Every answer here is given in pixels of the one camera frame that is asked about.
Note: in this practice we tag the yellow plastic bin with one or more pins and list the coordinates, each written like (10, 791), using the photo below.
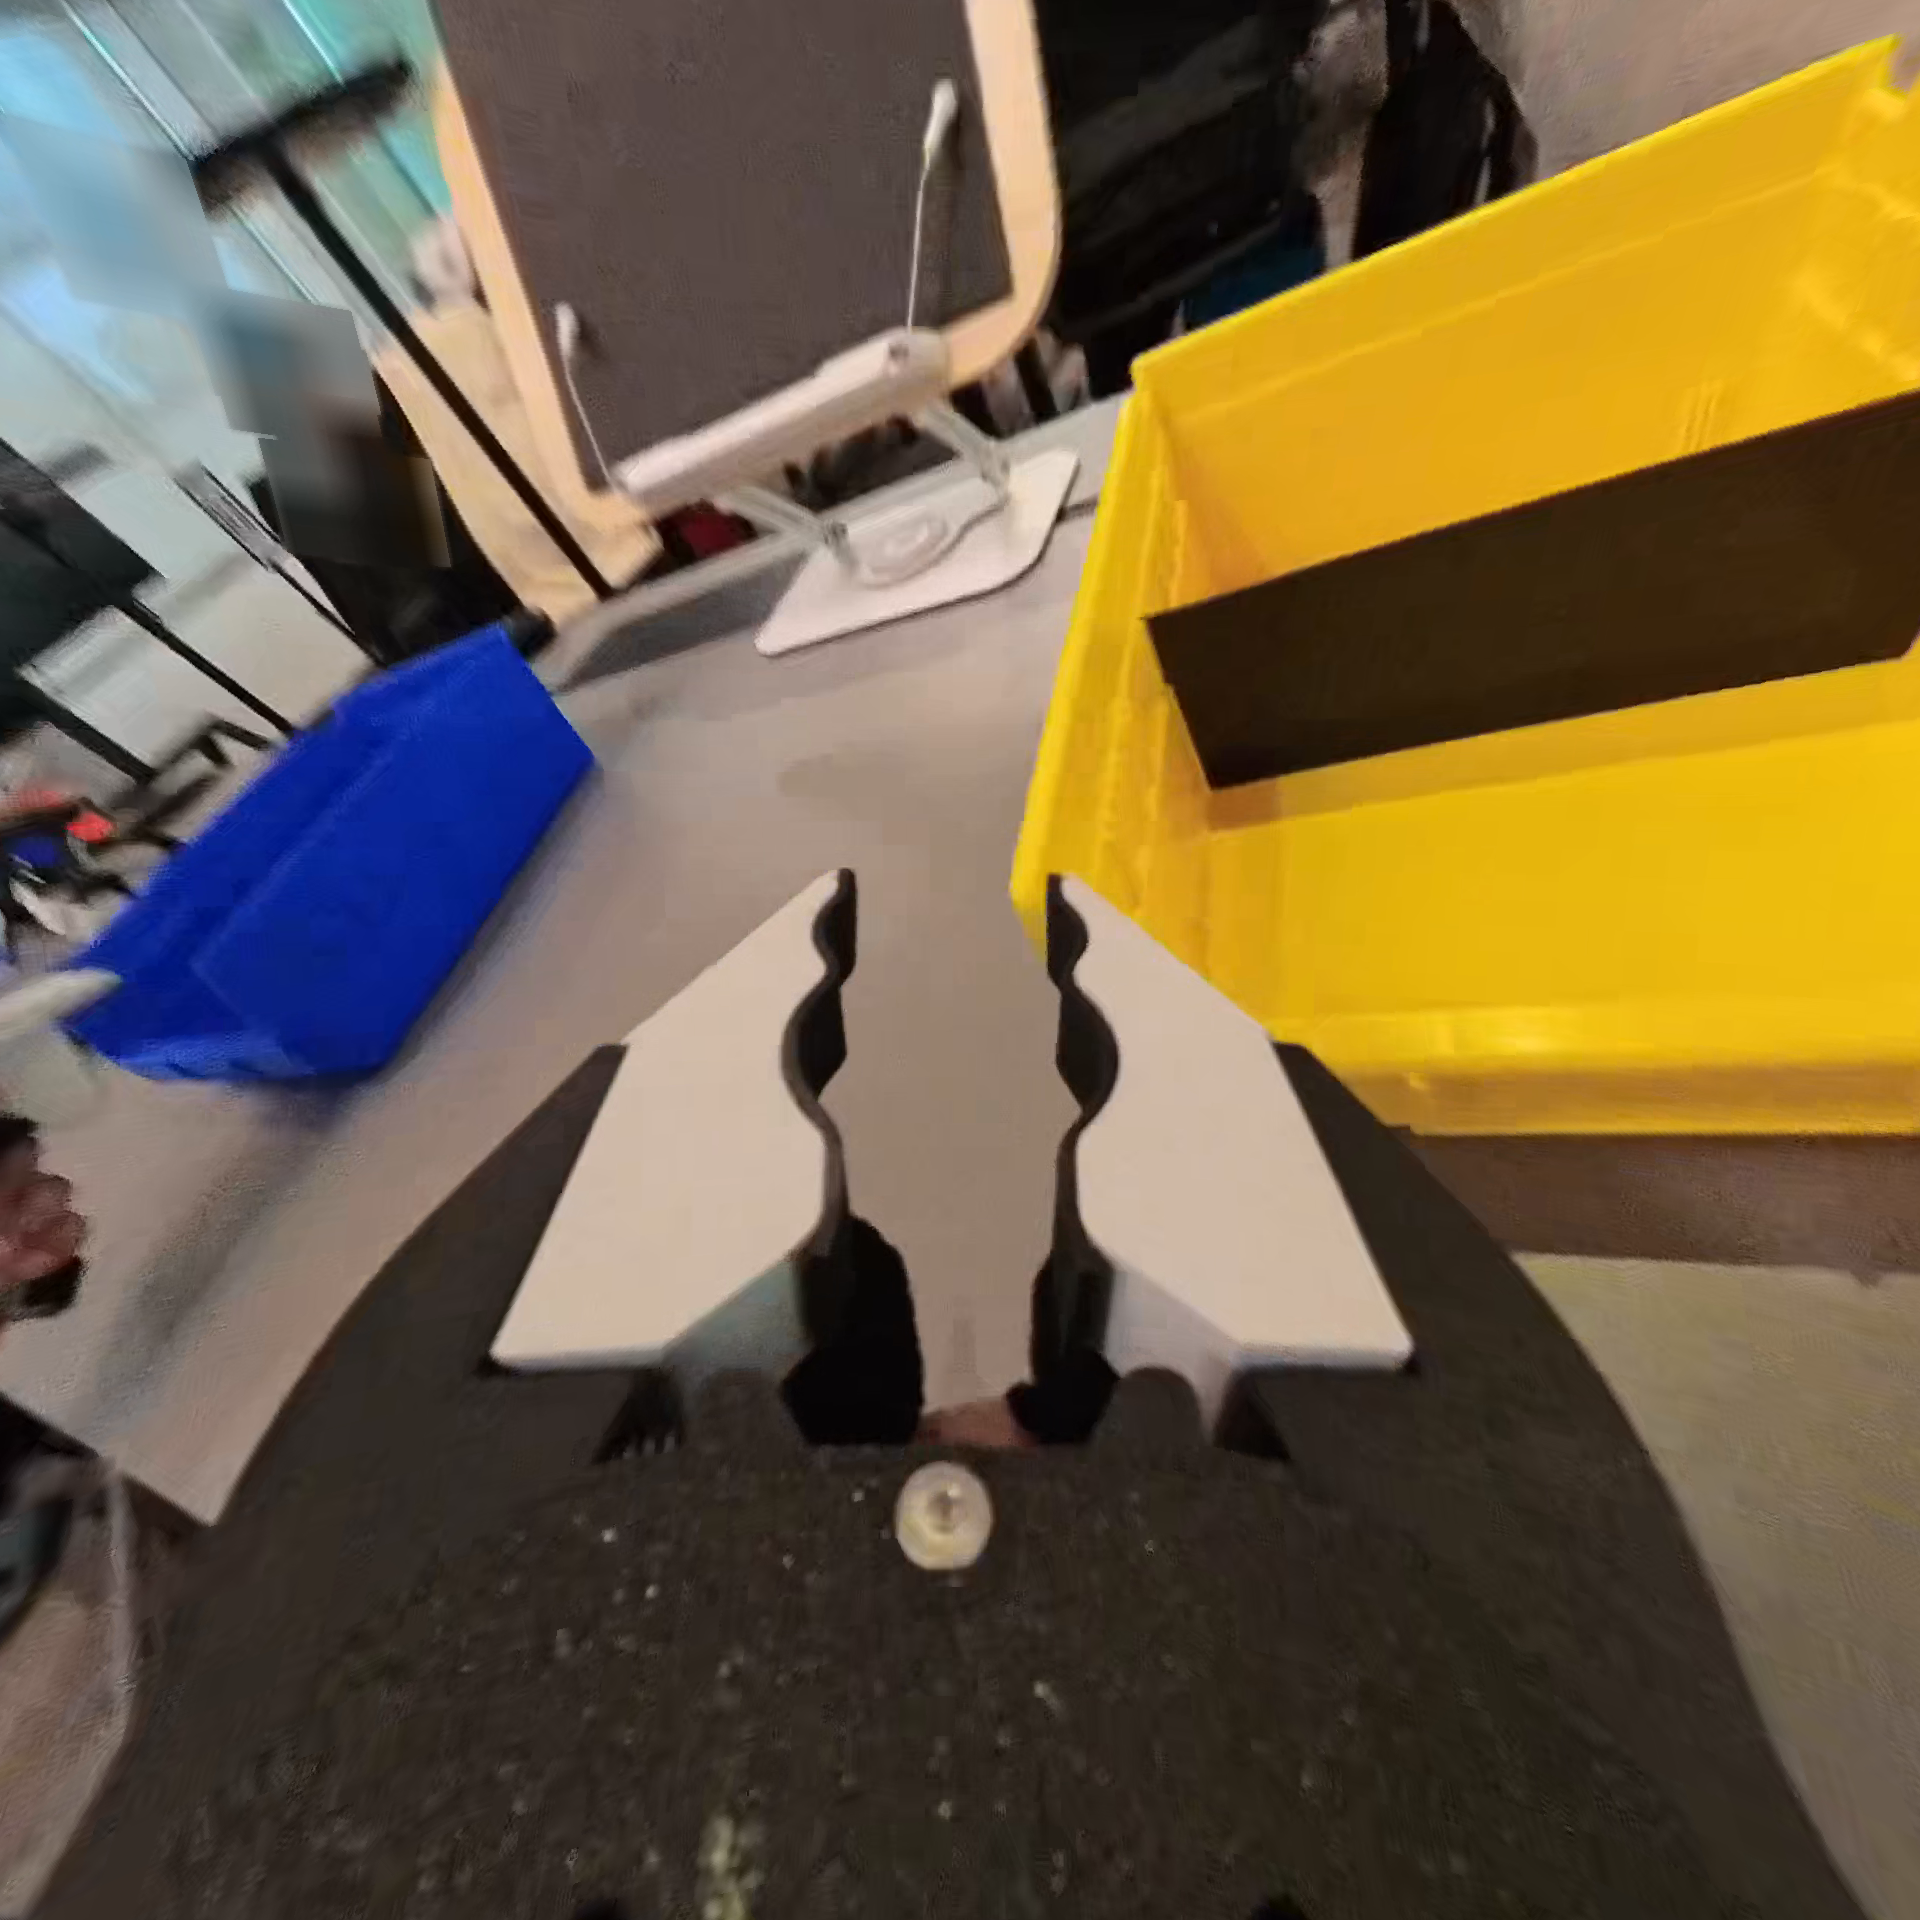
(1501, 931)

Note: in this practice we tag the blue plastic bin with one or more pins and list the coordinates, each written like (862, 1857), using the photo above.
(346, 886)

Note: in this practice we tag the grey desk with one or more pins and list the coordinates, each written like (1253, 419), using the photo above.
(870, 781)

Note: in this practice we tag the person's left hand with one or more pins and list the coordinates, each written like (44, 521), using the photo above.
(38, 1237)

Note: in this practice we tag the black bin divider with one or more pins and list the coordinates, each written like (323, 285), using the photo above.
(1501, 629)

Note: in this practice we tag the black floor lamp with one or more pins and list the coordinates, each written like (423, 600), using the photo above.
(301, 136)

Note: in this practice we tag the monitor with wooden frame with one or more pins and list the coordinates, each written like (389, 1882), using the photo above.
(722, 194)

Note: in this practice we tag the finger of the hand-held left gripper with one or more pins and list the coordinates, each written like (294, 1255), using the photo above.
(38, 1021)

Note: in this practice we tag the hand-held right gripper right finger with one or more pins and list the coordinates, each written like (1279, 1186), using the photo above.
(1230, 1184)

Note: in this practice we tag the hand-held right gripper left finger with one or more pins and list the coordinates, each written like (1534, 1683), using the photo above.
(675, 1184)

